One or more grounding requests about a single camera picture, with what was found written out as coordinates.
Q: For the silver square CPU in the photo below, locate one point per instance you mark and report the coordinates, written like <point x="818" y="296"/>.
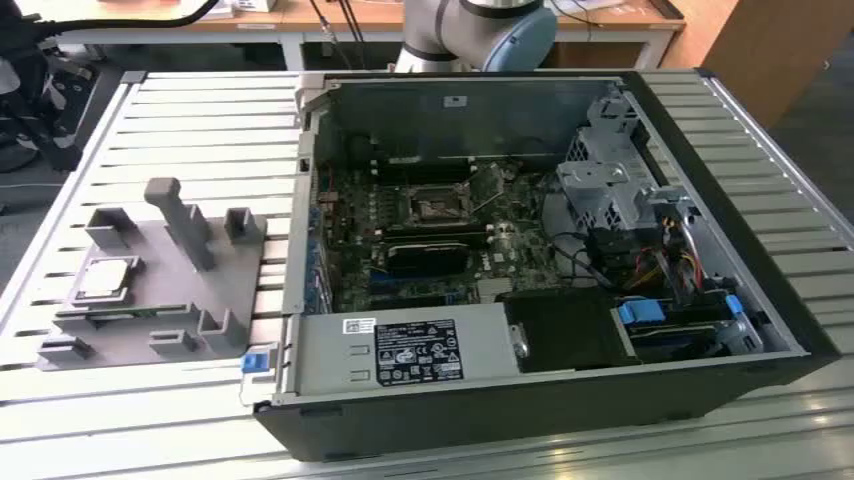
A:
<point x="103" y="277"/>

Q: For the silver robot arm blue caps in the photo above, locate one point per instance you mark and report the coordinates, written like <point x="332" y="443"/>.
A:
<point x="461" y="25"/>

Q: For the black RAM slot bank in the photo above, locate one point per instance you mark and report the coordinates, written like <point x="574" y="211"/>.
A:
<point x="421" y="172"/>
<point x="434" y="234"/>

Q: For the CPU socket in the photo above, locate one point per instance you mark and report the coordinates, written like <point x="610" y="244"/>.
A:
<point x="437" y="205"/>

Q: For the black office chair base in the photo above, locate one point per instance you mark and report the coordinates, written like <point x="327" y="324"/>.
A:
<point x="16" y="150"/>

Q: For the white box on desk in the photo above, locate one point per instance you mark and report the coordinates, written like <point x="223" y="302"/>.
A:
<point x="250" y="5"/>

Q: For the grey parts rack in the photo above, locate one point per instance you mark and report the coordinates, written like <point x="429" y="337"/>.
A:
<point x="167" y="280"/>

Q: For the green RAM stick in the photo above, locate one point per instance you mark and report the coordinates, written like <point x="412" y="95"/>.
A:
<point x="127" y="314"/>

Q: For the blue case latch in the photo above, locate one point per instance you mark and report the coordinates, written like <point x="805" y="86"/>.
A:
<point x="255" y="362"/>

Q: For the black graphics card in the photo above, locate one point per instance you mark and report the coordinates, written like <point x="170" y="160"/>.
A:
<point x="427" y="260"/>

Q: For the thin metal locking lever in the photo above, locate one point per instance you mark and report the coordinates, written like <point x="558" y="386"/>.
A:
<point x="487" y="201"/>

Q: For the grey power supply with label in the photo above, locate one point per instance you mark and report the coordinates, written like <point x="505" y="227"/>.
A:
<point x="400" y="350"/>

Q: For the green motherboard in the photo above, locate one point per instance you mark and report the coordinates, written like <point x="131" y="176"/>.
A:
<point x="521" y="250"/>

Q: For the silver chipset heatsink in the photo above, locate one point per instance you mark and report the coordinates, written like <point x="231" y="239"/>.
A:
<point x="494" y="291"/>

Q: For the silver metal drive cage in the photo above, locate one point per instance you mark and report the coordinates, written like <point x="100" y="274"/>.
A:
<point x="601" y="190"/>

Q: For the black plastic shroud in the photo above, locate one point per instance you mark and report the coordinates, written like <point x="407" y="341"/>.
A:
<point x="567" y="330"/>

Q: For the black open PC case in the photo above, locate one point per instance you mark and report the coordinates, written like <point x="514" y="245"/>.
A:
<point x="534" y="415"/>

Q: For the blue disk carrier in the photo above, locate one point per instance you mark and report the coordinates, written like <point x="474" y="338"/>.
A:
<point x="641" y="312"/>

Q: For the wooden cabinet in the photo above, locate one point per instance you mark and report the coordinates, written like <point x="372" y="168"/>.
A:
<point x="774" y="50"/>

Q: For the small blue clip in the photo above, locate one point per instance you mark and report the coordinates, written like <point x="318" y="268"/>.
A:
<point x="731" y="305"/>

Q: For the wooden desk white frame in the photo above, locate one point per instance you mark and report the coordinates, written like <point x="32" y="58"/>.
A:
<point x="254" y="25"/>

